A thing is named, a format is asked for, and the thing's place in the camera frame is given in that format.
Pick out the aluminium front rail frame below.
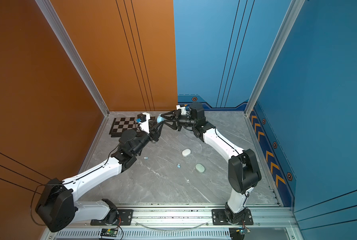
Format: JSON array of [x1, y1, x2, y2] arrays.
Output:
[[41, 204, 303, 240]]

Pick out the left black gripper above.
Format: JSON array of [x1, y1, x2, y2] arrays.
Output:
[[132, 119, 163, 158]]

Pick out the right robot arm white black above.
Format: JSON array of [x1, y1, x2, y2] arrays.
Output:
[[157, 103, 262, 225]]

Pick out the right green circuit board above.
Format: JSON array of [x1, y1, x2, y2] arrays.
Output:
[[236, 228, 251, 235]]

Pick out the green earbud charging case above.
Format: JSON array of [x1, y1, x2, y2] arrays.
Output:
[[195, 164, 205, 173]]

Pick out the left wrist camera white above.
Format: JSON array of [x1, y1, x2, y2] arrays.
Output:
[[136, 112, 150, 134]]

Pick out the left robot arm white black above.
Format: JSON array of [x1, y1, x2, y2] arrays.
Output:
[[35, 119, 163, 233]]

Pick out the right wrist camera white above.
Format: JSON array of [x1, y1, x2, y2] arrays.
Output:
[[176, 105, 190, 116]]

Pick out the green circuit board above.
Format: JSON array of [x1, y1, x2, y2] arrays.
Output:
[[99, 228, 119, 240], [236, 228, 251, 235]]

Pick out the black white chessboard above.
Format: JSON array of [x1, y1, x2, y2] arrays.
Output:
[[109, 117, 141, 138]]

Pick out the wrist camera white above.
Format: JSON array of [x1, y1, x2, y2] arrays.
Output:
[[176, 105, 190, 116], [136, 112, 150, 134]]

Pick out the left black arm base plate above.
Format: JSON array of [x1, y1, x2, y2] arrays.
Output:
[[90, 209, 133, 227]]

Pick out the blue earbud charging case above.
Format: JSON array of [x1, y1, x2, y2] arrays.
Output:
[[157, 116, 165, 123]]

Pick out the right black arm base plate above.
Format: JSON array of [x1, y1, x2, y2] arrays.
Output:
[[211, 208, 254, 226]]

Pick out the left aluminium corner post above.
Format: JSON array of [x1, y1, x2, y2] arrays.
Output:
[[35, 0, 109, 117]]

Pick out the right aluminium corner post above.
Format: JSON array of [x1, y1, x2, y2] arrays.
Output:
[[244, 0, 305, 117]]

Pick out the white earbud charging case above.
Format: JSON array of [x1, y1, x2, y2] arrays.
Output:
[[182, 149, 191, 157]]

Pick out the aluminium corner post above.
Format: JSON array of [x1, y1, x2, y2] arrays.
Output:
[[35, 0, 109, 117], [244, 0, 305, 117]]

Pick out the left green circuit board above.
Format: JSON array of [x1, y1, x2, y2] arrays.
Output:
[[99, 228, 119, 240]]

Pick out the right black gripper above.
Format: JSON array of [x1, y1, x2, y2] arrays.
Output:
[[161, 110, 197, 133]]

